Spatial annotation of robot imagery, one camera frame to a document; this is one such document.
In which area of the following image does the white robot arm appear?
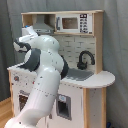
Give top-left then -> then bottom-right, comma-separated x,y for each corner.
4,26 -> 69,128

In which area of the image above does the grey toy sink basin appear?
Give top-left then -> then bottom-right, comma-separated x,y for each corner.
65,68 -> 93,81

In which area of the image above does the black toy faucet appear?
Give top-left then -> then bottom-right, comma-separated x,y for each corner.
77,50 -> 95,70

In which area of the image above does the toy microwave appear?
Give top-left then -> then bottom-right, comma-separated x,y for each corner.
56,14 -> 93,34

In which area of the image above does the toy dishwasher door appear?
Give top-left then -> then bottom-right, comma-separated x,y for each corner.
46,87 -> 84,128

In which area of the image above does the grey toy range hood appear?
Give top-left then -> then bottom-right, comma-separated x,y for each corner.
33,15 -> 54,34

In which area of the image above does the left red oven knob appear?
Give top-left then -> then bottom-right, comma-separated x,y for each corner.
13,75 -> 20,83

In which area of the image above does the wooden toy kitchen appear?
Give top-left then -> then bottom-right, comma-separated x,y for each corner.
8,10 -> 115,128

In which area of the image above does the toy oven door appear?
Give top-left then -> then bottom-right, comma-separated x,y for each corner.
18,90 -> 29,110

